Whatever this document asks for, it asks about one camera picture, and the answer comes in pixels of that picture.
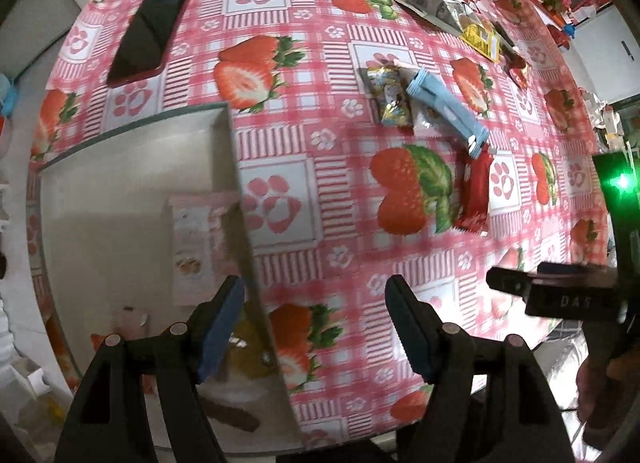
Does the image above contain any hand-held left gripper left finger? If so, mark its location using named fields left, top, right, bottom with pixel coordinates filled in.
left=52, top=275, right=246, bottom=463

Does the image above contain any pink cookie snack packet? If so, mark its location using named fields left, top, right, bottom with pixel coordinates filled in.
left=167, top=193, right=241, bottom=306

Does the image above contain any black phone red case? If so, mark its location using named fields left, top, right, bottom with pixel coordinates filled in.
left=106, top=0, right=193, bottom=89

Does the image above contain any colourful cartoon snack packet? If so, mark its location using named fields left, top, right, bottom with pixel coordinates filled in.
left=366, top=64, right=413, bottom=128

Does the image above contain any clear white snack packet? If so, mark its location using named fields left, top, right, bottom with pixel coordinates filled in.
left=412, top=103, right=446, bottom=136

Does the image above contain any translucent white plastic box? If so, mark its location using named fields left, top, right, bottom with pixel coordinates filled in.
left=37, top=102, right=306, bottom=454

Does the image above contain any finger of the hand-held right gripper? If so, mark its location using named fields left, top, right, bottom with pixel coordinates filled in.
left=486, top=265, right=540, bottom=297

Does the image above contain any small pink snack packet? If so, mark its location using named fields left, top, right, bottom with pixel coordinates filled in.
left=112, top=307, right=151, bottom=340

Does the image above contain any dark snack stick packet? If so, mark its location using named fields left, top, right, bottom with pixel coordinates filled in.
left=492, top=20, right=526, bottom=69

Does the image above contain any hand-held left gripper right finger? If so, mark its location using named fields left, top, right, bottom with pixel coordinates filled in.
left=385, top=274, right=573, bottom=463

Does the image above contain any large white green snack bag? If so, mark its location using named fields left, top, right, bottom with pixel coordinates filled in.
left=397, top=0, right=476, bottom=38

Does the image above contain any brown snack stick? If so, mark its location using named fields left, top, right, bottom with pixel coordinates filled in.
left=200, top=393, right=261, bottom=434

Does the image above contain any golden yellow snack packet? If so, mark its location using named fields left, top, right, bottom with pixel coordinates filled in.
left=227, top=318, right=273, bottom=379

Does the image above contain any light blue snack packet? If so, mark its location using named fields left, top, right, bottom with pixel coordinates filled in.
left=405, top=68, right=490, bottom=153

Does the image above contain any person's right hand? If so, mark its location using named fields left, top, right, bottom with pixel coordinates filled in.
left=575, top=338, right=640, bottom=450

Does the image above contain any yellow flat snack packet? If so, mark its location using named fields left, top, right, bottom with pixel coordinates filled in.
left=460, top=23, right=501, bottom=63

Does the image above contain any long red snack packet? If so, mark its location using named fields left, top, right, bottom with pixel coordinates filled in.
left=454, top=148, right=493, bottom=235

